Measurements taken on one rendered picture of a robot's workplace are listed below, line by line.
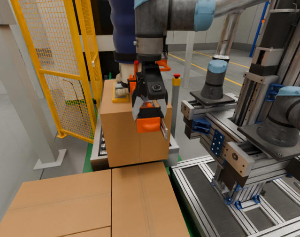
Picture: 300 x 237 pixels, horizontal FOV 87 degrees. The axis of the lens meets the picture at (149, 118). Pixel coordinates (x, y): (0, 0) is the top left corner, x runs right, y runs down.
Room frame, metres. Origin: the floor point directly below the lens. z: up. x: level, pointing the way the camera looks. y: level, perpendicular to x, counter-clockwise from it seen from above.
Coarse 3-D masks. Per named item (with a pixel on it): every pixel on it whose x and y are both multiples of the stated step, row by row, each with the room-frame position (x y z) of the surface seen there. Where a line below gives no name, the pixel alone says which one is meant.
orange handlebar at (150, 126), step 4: (164, 64) 1.24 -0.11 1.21; (160, 68) 1.12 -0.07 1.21; (164, 68) 1.12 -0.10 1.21; (168, 68) 1.13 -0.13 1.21; (132, 76) 0.94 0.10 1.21; (132, 88) 0.74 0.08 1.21; (148, 104) 0.55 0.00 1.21; (144, 124) 0.41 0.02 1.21; (148, 124) 0.41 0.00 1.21; (152, 124) 0.41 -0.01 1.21; (156, 124) 0.41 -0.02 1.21; (144, 128) 0.41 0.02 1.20; (148, 128) 0.40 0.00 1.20; (152, 128) 0.40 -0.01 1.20; (156, 128) 0.41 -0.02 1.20
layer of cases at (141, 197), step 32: (32, 192) 0.63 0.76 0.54; (64, 192) 0.63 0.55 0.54; (96, 192) 0.63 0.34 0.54; (128, 192) 0.63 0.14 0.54; (160, 192) 0.63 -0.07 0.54; (0, 224) 0.44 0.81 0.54; (32, 224) 0.44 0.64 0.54; (64, 224) 0.44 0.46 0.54; (96, 224) 0.44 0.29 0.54; (128, 224) 0.44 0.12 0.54; (160, 224) 0.44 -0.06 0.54
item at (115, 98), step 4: (120, 88) 0.97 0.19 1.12; (112, 96) 0.92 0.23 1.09; (116, 96) 0.90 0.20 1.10; (124, 96) 0.90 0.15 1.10; (128, 96) 0.91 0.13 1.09; (112, 100) 0.86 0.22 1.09; (116, 100) 0.86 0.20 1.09; (120, 100) 0.87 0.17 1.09; (124, 100) 0.87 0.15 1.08; (128, 100) 0.87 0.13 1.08
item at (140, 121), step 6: (144, 108) 0.49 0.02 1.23; (150, 108) 0.49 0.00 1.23; (138, 114) 0.45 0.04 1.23; (144, 114) 0.45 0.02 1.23; (150, 114) 0.45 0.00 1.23; (156, 114) 0.45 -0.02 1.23; (138, 120) 0.41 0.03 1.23; (144, 120) 0.42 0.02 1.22; (150, 120) 0.42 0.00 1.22; (156, 120) 0.42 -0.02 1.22; (138, 126) 0.41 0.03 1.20; (138, 132) 0.41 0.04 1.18; (144, 132) 0.42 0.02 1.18
